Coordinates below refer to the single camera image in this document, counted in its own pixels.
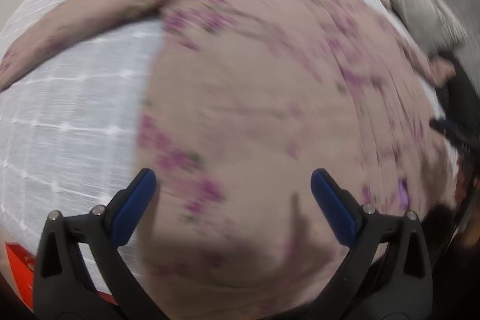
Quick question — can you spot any pink floral quilted garment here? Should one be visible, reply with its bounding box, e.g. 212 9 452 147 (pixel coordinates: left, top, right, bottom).
0 0 461 320

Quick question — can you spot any red cardboard box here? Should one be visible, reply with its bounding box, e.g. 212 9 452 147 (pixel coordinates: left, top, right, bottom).
4 242 117 311

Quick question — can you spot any grey pillow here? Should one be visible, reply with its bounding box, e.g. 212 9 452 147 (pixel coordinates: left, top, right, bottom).
391 0 468 55

